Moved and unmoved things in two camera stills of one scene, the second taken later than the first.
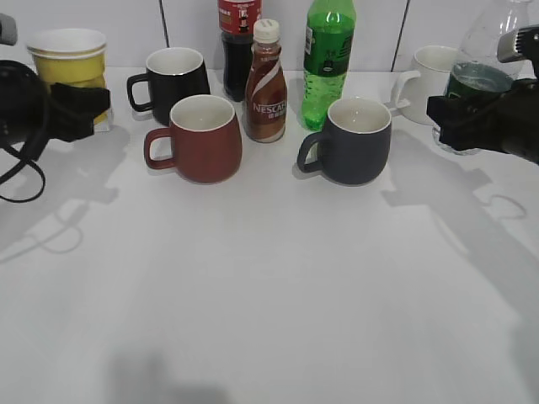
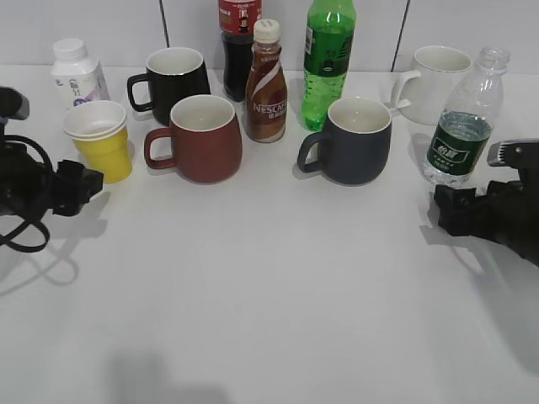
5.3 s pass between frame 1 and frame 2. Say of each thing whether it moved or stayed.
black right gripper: moved
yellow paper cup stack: moved
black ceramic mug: stayed
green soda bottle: stayed
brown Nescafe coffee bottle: stayed
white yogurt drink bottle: moved
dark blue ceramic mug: stayed
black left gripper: moved
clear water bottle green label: moved
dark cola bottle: stayed
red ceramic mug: stayed
